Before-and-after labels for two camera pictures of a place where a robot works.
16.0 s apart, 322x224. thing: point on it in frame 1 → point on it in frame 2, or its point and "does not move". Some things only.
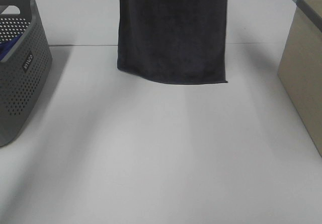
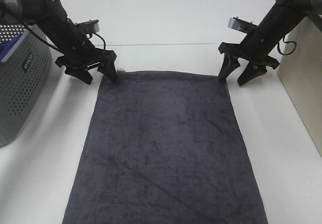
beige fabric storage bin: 300,69 does not move
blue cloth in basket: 5,46 does not move
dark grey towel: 173,33 → 161,148
